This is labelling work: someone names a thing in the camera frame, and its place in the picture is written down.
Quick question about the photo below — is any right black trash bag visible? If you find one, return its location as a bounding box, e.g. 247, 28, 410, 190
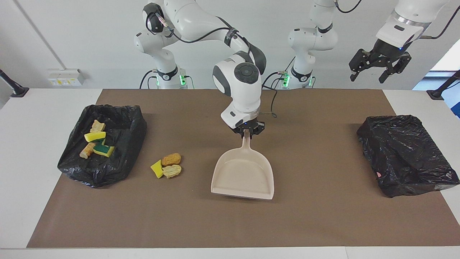
356, 115, 460, 198

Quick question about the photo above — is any brown bread roll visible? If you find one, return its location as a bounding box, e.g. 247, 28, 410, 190
161, 153, 181, 167

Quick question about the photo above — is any brown table mat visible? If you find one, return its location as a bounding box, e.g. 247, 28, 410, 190
27, 89, 460, 249

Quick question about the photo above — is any black base cable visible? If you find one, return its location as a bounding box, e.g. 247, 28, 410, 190
139, 70, 157, 89
261, 71, 288, 90

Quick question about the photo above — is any white wall outlet box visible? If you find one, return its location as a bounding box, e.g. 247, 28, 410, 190
47, 69, 87, 87

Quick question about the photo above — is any green and yellow sponge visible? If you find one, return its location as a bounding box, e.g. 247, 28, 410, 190
93, 138, 115, 158

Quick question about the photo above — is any beige plastic dustpan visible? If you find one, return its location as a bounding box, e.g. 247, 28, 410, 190
211, 131, 275, 200

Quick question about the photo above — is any black table clamp mount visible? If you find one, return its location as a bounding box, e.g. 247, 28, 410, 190
427, 70, 460, 100
0, 69, 29, 98

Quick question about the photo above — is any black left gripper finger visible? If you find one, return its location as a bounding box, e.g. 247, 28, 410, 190
349, 49, 376, 82
378, 53, 412, 84

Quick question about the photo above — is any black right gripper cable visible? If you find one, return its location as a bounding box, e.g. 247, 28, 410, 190
146, 4, 278, 118

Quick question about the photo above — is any small yellow sponge piece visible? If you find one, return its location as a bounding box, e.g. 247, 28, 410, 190
150, 160, 164, 179

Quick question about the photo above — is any large yellow sponge piece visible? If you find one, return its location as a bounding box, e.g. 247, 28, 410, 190
84, 132, 107, 143

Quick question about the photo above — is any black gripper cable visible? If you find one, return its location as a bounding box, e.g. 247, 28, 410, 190
146, 4, 278, 118
332, 0, 460, 39

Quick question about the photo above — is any open black bag-lined bin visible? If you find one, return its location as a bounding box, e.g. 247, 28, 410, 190
57, 104, 147, 188

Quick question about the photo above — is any orange striped bread piece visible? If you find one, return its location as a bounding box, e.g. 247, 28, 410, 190
79, 142, 97, 159

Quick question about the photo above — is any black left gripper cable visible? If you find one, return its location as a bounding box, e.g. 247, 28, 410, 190
332, 0, 460, 39

